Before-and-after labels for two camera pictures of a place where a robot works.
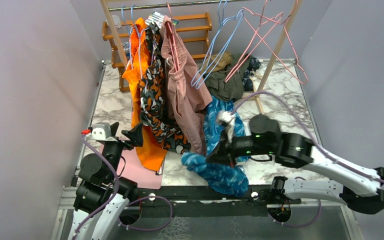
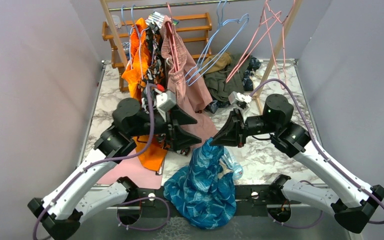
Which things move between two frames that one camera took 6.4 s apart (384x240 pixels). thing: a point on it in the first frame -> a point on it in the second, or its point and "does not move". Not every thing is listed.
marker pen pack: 158,18 does not move
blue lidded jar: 126,47 does not move
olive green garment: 227,84 does not move
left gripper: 135,134 -> 181,138
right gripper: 222,153 -> 234,132
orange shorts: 149,156 does not move
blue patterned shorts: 232,180 -> 200,198
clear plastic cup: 117,22 does not move
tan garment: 216,62 does not move
